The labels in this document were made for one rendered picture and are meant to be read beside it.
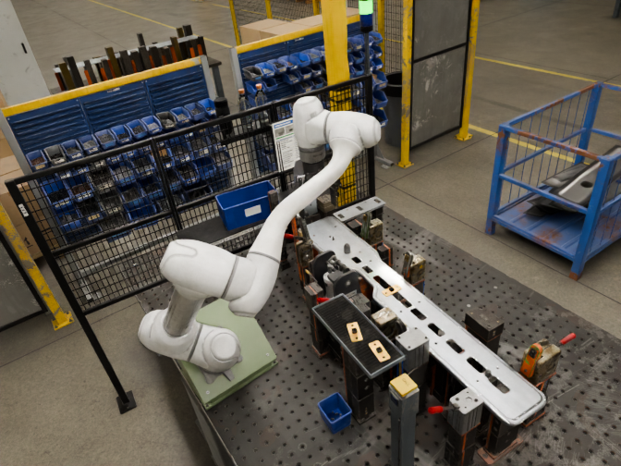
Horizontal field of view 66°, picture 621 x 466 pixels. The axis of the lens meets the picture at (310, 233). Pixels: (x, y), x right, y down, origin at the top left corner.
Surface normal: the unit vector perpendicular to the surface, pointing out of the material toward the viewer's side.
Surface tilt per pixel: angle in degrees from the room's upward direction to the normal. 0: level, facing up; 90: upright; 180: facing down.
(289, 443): 0
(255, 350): 42
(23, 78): 90
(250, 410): 0
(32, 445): 0
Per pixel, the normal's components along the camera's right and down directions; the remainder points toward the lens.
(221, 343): 0.43, -0.29
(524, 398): -0.11, -0.81
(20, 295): 0.46, 0.45
